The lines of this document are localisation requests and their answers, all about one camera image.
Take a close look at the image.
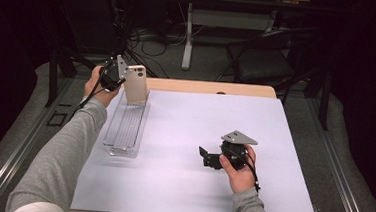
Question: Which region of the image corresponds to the aluminium floor rail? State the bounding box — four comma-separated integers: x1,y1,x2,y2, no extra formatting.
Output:
298,97,376,212
0,72,76,212

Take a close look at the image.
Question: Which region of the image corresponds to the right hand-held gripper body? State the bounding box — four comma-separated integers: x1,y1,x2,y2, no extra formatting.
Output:
202,127,259,173

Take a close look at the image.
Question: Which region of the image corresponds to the left hand-held gripper black cable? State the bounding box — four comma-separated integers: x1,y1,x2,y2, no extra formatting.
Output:
70,77,108,122

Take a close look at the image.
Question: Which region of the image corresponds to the bundle of floor cables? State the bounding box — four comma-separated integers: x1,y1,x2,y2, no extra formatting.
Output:
103,0,211,82

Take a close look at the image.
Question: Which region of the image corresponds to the white table mat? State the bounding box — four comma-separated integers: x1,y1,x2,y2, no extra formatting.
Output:
69,83,327,212

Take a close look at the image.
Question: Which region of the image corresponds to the clear plastic tray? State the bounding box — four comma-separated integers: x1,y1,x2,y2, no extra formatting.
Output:
101,86,153,160

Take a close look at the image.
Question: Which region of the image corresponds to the wooden table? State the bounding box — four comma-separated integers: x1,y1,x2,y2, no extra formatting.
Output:
67,72,327,212

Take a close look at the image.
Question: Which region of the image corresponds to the beige phone case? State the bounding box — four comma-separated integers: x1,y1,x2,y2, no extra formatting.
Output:
121,63,151,108

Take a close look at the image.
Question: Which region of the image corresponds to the black chair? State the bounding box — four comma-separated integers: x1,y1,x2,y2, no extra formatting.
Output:
223,21,320,90

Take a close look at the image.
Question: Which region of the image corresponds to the right hand-held gripper black cable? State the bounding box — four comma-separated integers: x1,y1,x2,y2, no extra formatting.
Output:
222,148,264,194

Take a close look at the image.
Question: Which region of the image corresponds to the white-legged desk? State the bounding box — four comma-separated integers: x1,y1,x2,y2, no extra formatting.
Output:
162,0,314,79

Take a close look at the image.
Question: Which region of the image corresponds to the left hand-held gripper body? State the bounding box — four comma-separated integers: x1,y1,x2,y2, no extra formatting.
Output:
98,53,129,95

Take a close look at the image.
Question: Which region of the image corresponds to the black metal stand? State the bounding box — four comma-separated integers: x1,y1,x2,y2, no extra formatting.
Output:
44,47,112,112
275,62,334,132

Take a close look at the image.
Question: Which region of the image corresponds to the person's right hand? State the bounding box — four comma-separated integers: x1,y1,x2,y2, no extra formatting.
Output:
216,144,260,196

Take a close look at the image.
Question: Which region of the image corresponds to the person's left hand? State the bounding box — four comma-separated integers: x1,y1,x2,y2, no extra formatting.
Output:
82,64,123,109

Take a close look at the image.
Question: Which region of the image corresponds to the hand-held gripper black cable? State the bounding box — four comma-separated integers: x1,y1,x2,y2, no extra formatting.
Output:
70,77,108,122
222,148,264,194

